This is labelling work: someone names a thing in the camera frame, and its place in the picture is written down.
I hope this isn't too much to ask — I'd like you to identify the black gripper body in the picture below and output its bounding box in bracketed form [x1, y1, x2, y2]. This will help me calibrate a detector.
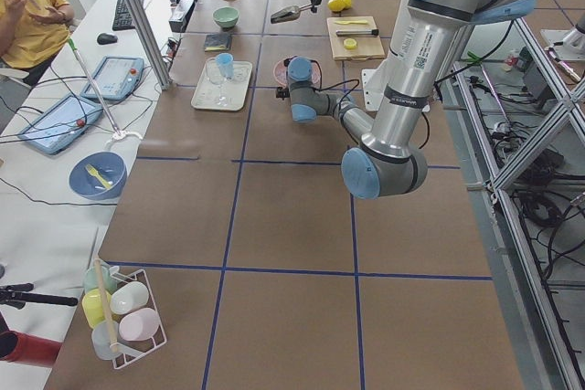
[275, 87, 290, 100]

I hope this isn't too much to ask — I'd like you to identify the metal ice scoop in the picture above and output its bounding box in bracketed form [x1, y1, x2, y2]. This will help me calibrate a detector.
[270, 4, 314, 24]

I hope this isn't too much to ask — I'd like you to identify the light blue cup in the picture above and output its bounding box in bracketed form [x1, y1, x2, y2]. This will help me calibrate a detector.
[215, 53, 234, 80]

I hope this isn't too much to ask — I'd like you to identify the white cup in rack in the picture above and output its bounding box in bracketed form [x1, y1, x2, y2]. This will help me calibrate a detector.
[110, 281, 149, 315]

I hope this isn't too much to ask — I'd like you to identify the green cup in rack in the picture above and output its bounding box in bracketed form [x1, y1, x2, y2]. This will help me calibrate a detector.
[83, 261, 118, 294]

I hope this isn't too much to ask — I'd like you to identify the pink cup in rack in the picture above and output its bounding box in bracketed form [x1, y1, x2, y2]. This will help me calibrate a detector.
[119, 308, 160, 341]

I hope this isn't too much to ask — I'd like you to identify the yellow cup in rack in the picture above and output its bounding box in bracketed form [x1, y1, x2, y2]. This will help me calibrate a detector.
[81, 289, 105, 329]

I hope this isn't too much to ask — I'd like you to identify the grey cup in rack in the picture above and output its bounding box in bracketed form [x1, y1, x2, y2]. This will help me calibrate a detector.
[91, 321, 121, 360]

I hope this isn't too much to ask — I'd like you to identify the pink bowl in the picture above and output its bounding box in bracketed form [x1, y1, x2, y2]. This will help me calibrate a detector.
[273, 58, 321, 87]

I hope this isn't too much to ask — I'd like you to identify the yellow lemon front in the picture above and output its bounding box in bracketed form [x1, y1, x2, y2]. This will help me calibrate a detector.
[327, 0, 346, 13]

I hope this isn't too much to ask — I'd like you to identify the yellow plastic knife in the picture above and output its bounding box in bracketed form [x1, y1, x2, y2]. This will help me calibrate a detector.
[332, 19, 369, 26]

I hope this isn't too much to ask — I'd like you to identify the half lemon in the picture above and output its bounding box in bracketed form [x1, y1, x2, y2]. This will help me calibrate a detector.
[343, 38, 358, 50]

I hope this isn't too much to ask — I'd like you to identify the cream bear tray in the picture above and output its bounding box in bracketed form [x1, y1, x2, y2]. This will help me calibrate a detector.
[191, 58, 252, 111]

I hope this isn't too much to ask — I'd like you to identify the steel muddler black tip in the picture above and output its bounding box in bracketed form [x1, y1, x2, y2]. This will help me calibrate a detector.
[335, 28, 379, 37]

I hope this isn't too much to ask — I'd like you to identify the wooden cutting board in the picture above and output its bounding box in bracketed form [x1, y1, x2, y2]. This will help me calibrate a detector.
[326, 16, 386, 61]

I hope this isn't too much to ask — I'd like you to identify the clear wine glass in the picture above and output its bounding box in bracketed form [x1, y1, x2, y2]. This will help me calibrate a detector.
[205, 58, 229, 108]

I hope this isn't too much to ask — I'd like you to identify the green bowl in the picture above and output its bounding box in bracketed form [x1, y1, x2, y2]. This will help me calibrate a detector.
[212, 6, 239, 29]

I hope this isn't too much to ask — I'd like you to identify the teach pendant far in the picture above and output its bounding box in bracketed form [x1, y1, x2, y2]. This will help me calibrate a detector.
[92, 56, 145, 102]

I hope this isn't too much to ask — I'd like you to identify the teach pendant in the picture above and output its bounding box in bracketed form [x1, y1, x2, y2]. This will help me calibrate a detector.
[17, 93, 103, 155]
[92, 56, 145, 102]

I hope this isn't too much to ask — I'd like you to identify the black keyboard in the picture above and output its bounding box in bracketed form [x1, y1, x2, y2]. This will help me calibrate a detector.
[112, 0, 135, 31]

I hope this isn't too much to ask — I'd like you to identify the black computer mouse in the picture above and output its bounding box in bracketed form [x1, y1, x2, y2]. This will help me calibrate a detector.
[96, 33, 118, 46]

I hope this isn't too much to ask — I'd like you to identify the blue bowl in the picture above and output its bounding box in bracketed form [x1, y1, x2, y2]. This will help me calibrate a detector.
[69, 151, 127, 201]

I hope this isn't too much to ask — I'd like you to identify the teach pendant near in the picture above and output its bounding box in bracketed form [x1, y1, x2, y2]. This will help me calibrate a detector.
[17, 93, 103, 155]

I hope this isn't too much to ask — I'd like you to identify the person in yellow shirt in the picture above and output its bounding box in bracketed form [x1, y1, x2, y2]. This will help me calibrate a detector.
[1, 0, 74, 87]

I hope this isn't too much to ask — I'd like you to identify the red cylinder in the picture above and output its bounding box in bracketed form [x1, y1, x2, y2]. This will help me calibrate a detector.
[1, 331, 62, 367]

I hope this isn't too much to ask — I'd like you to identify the aluminium frame post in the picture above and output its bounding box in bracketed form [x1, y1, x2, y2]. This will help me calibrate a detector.
[124, 0, 172, 90]

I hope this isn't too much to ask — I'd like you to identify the white wire cup rack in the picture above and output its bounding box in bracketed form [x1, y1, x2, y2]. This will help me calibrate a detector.
[91, 258, 167, 370]

